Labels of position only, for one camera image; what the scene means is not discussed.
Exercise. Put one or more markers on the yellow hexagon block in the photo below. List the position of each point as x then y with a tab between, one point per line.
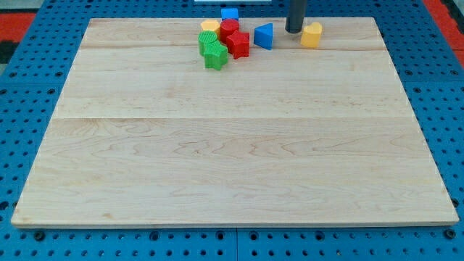
211	25

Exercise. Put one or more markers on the blue cube block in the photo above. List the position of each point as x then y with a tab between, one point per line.
229	13

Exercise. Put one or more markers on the red star block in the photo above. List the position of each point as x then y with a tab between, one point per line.
238	44

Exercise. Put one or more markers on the wooden board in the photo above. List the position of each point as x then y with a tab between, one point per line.
145	136

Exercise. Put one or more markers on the blue triangle block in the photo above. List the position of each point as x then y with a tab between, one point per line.
263	36

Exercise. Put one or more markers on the green star block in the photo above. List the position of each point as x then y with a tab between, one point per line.
215	55

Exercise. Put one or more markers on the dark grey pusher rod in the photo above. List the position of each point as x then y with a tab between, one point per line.
295	16

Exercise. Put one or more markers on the yellow heart block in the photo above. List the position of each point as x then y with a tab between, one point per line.
311	35

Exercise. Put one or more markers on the red cylinder block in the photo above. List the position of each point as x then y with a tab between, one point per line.
228	27

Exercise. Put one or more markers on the green cylinder block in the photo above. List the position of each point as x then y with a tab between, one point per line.
204	38

